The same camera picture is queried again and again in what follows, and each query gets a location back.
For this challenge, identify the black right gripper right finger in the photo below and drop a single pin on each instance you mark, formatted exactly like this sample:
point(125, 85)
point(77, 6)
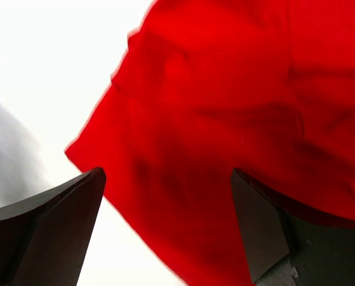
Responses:
point(289, 243)

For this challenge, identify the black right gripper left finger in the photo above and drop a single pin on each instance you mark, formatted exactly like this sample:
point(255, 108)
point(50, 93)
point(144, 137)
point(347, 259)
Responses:
point(44, 238)

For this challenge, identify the red t shirt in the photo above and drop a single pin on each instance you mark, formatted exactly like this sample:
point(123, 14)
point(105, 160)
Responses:
point(209, 86)

